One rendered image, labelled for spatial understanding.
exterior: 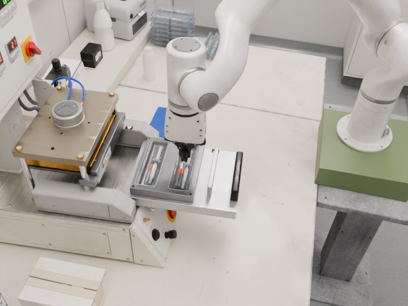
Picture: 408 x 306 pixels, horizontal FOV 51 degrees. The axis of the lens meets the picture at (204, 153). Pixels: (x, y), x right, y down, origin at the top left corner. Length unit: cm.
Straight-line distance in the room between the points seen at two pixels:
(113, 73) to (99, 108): 72
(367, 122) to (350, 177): 19
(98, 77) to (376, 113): 109
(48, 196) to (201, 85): 50
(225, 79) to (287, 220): 64
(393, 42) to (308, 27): 231
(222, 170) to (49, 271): 52
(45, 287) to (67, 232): 15
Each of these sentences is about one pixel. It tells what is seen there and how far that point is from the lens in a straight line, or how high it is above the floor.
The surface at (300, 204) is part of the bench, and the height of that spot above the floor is 75.
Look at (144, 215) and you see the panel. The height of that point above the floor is 90.
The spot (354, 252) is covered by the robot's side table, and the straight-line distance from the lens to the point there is 202.
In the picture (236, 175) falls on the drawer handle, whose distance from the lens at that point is 112.
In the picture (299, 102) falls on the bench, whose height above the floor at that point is 75.
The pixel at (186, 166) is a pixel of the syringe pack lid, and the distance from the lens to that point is 115.
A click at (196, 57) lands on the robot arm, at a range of 90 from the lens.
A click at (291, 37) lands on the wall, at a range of 368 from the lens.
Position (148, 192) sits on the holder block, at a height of 99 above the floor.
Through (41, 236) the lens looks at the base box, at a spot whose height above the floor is 82.
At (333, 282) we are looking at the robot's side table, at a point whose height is 1.
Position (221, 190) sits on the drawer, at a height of 97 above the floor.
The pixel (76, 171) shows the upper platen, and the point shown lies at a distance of 113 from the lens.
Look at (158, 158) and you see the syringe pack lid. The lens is 117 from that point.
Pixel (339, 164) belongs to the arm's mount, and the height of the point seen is 83.
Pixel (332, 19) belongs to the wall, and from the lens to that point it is 360.
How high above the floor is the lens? 182
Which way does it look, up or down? 44 degrees down
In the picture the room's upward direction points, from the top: 3 degrees clockwise
